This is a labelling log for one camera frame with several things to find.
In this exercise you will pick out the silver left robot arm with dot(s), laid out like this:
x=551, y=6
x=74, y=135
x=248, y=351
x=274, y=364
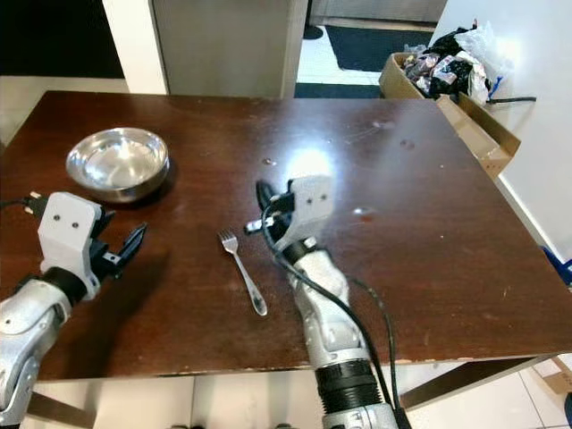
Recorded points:
x=25, y=335

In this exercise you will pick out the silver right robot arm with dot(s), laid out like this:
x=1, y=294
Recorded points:
x=331, y=322

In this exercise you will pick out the silver metal fork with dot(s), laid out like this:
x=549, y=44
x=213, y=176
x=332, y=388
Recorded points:
x=246, y=275

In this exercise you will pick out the steel bowl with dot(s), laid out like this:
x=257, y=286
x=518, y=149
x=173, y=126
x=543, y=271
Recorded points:
x=118, y=161

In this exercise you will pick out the grey door panel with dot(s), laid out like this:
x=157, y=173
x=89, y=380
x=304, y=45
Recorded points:
x=223, y=45

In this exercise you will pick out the white pillar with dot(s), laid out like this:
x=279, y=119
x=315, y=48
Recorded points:
x=134, y=45

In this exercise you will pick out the black floor mat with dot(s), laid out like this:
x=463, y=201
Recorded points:
x=375, y=46

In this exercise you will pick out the black rubbish bag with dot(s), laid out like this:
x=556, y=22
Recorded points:
x=438, y=67

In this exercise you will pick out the long brown cardboard box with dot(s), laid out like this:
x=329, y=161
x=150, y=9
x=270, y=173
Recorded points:
x=487, y=138

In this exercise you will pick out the white plastic bag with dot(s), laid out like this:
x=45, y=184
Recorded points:
x=492, y=54

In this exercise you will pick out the blue object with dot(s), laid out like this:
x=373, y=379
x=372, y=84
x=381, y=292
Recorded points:
x=559, y=271

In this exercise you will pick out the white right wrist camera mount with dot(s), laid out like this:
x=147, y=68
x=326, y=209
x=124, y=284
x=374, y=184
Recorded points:
x=311, y=207

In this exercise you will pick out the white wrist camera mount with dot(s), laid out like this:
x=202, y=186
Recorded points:
x=311, y=207
x=67, y=234

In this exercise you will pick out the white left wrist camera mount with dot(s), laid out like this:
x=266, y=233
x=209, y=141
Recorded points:
x=67, y=234

